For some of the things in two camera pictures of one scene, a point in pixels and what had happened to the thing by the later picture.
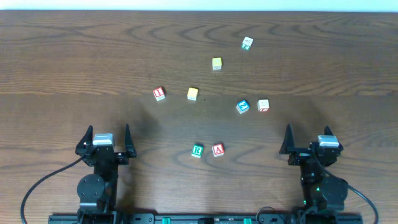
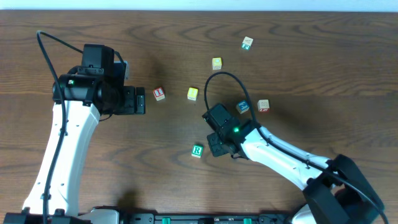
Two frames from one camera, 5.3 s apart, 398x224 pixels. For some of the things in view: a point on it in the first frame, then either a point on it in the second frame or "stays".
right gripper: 308,152 -> 214,145
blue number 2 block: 242,106 stays
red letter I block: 159,93 stays
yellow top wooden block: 192,94 stays
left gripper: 104,153 -> 138,100
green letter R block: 197,150 stays
